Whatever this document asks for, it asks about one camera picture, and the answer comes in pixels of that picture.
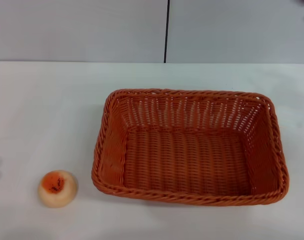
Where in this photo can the black vertical wall panel strip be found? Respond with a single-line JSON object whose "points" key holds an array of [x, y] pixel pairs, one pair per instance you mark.
{"points": [[167, 30]]}

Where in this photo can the orange woven rectangular basket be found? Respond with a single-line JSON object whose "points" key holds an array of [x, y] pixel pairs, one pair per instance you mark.
{"points": [[186, 160]]}

